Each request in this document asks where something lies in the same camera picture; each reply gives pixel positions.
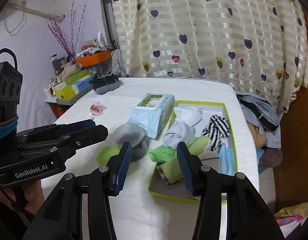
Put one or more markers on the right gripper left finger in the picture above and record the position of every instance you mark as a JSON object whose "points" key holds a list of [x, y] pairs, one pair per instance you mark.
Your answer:
{"points": [[119, 166]]}

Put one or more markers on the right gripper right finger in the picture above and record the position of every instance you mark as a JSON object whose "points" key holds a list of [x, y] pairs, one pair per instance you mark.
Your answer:
{"points": [[190, 166]]}

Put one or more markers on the white blue-striped sock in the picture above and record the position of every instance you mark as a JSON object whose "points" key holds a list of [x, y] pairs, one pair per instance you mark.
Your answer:
{"points": [[211, 159]]}

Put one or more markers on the green cloth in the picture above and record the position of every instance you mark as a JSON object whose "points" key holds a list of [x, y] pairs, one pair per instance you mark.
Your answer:
{"points": [[162, 154]]}

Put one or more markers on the light blue baby sock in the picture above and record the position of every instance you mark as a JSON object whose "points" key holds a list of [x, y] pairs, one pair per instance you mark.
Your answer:
{"points": [[179, 131]]}

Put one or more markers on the red printed plastic bag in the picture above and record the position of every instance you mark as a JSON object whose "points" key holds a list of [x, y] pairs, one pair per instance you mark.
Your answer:
{"points": [[97, 109]]}

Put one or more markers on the white baby sock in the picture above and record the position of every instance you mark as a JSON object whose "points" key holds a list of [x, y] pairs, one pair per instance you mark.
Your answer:
{"points": [[190, 115]]}

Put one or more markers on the left hand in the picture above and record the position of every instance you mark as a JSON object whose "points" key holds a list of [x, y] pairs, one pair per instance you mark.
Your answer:
{"points": [[33, 193]]}

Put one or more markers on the green jar lid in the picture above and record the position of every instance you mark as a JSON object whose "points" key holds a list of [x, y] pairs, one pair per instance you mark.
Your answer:
{"points": [[106, 153]]}

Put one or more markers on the blue face mask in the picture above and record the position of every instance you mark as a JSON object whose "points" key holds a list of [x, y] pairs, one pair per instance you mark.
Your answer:
{"points": [[227, 160]]}

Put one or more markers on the clear jar dark contents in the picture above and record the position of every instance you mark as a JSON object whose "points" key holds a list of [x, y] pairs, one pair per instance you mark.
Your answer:
{"points": [[135, 135]]}

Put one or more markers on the striped tray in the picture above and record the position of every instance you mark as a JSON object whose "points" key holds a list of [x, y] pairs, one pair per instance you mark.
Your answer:
{"points": [[75, 98]]}

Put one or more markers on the wet wipes pack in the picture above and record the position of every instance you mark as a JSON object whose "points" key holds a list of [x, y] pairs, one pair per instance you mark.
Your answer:
{"points": [[152, 113]]}

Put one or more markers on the lime green box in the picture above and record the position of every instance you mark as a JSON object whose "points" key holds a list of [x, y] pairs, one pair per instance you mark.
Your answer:
{"points": [[64, 93]]}

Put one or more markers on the grey clothes pile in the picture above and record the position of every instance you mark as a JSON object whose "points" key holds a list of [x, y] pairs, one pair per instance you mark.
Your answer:
{"points": [[260, 113]]}

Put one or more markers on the grey black VR headset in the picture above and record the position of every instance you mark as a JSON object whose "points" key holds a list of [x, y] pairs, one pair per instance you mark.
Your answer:
{"points": [[106, 84]]}

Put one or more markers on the blue tissue pack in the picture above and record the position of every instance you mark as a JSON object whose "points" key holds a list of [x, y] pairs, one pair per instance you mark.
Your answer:
{"points": [[81, 84]]}

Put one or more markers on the wooden wardrobe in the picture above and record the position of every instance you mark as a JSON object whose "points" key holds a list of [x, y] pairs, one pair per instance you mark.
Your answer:
{"points": [[291, 176]]}

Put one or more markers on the orange tray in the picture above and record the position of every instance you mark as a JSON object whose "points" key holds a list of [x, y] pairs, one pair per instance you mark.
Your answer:
{"points": [[94, 59]]}

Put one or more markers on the pink branch decoration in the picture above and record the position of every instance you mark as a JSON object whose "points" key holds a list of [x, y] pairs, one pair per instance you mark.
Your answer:
{"points": [[67, 34]]}

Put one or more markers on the heart pattern curtain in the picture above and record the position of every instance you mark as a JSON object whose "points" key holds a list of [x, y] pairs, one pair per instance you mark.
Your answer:
{"points": [[256, 46]]}

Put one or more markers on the black camera box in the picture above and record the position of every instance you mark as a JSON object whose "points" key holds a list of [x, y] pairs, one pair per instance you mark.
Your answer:
{"points": [[10, 88]]}

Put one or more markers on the window frame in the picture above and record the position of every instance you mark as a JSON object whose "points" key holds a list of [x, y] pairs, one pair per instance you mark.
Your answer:
{"points": [[109, 21]]}

